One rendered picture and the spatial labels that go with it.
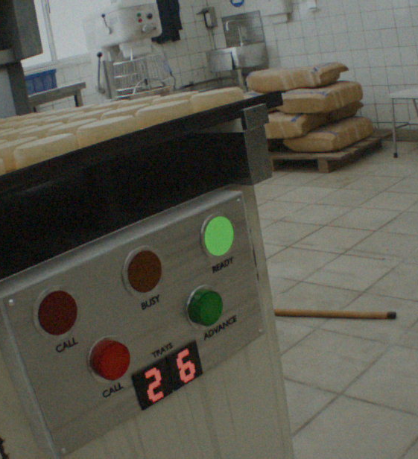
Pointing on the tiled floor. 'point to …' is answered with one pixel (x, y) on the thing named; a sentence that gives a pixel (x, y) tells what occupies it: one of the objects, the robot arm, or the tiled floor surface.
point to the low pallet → (334, 160)
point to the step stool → (415, 110)
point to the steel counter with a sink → (39, 100)
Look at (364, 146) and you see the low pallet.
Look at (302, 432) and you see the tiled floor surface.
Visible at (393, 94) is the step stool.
